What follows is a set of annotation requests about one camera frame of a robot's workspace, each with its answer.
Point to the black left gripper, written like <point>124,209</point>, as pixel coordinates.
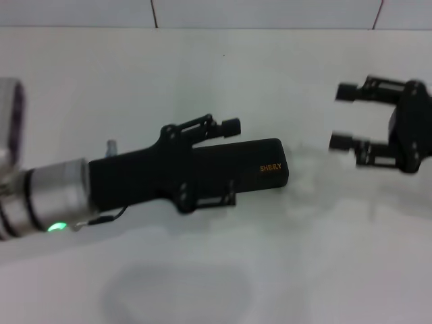
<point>141,179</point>

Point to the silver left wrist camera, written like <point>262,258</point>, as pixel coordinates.
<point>10,111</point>

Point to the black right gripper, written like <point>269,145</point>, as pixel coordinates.
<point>411,128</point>

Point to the black glasses case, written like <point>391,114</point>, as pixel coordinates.
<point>243,165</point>

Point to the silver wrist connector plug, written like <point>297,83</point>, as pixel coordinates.
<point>110,148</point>

